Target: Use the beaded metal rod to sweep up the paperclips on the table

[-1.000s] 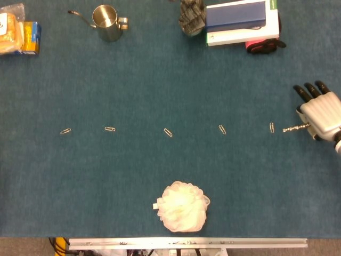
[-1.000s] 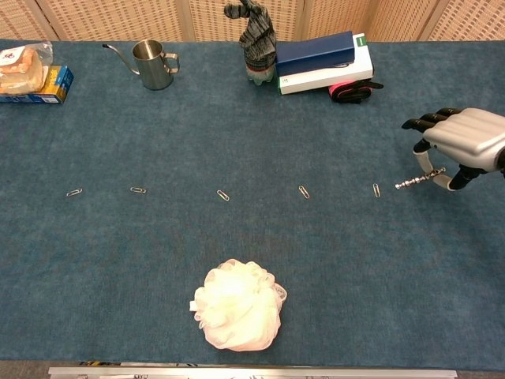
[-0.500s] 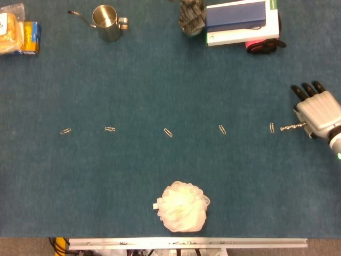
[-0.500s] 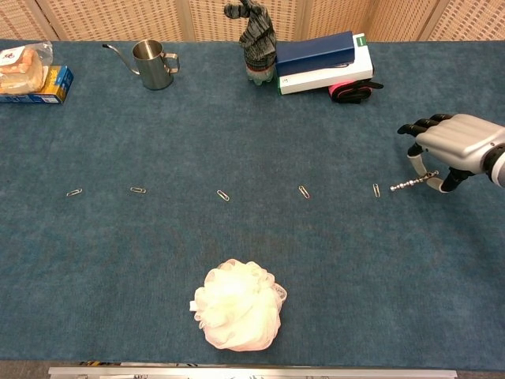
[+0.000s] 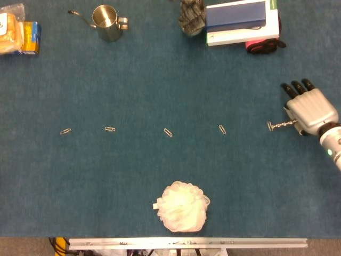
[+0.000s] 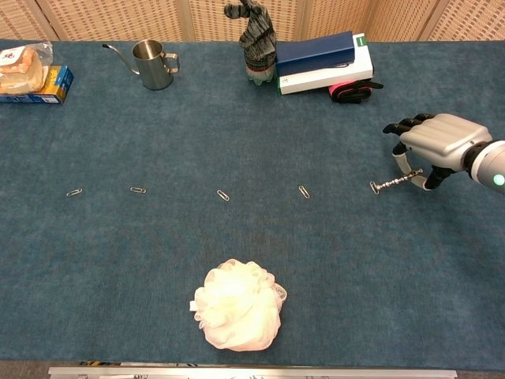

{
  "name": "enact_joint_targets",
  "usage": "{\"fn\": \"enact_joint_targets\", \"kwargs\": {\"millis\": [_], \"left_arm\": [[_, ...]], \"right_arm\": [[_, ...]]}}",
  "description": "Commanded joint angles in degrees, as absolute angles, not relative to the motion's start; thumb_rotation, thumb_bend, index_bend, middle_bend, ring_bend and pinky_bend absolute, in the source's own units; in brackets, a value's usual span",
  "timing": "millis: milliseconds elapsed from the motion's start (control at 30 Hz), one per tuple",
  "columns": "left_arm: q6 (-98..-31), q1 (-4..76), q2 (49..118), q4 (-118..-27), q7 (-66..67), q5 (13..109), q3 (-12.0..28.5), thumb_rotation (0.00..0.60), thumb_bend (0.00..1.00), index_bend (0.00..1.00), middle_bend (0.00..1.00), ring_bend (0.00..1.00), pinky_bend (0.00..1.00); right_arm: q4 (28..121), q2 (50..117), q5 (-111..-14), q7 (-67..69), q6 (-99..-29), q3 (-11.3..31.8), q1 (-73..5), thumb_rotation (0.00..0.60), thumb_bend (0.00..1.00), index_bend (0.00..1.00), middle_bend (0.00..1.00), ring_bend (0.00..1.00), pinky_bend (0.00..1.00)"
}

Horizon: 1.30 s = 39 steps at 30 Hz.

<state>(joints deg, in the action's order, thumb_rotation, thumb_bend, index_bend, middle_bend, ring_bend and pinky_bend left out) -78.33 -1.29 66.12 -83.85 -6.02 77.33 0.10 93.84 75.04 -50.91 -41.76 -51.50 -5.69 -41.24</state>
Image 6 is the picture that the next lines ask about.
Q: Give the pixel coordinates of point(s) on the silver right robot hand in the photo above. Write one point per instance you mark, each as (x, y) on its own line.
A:
(446, 142)

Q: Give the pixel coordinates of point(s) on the grey striped knit sock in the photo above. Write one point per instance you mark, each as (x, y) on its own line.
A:
(258, 39)

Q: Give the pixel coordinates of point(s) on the silver magnetic bead stick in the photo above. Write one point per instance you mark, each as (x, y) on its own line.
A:
(398, 181)

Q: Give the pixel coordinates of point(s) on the white box with green label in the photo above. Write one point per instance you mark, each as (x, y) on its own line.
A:
(327, 81)

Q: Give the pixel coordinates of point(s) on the woven folding screen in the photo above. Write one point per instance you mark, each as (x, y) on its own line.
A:
(118, 19)

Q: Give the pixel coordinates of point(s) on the steel gooseneck pouring kettle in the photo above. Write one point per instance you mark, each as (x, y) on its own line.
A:
(152, 67)

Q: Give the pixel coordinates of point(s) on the blue and yellow box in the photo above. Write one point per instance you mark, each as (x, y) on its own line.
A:
(59, 85)

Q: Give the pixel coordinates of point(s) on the dark blue box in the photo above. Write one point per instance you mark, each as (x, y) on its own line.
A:
(315, 55)

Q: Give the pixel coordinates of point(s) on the bagged sliced bread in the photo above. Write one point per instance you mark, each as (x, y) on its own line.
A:
(19, 73)

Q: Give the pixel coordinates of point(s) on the blue felt table cloth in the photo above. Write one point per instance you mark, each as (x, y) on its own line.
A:
(252, 237)

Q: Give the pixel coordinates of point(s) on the clear plastic bottle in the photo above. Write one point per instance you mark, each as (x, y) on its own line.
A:
(260, 77)

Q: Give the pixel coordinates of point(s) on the aluminium profile rail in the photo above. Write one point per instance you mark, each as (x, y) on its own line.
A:
(252, 373)

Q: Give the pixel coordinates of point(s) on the white mesh bath loofah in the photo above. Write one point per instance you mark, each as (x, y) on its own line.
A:
(236, 308)

